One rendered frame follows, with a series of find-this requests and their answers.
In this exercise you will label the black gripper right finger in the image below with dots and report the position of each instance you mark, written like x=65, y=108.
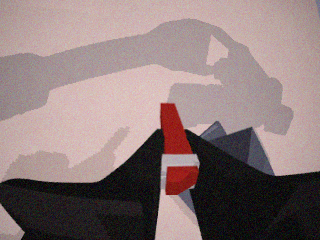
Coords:
x=234, y=201

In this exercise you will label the red peg with white band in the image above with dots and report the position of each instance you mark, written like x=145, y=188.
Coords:
x=179, y=165

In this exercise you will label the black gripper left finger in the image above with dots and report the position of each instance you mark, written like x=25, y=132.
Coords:
x=122, y=206

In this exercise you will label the dark grey panel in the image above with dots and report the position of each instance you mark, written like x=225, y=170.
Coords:
x=243, y=145

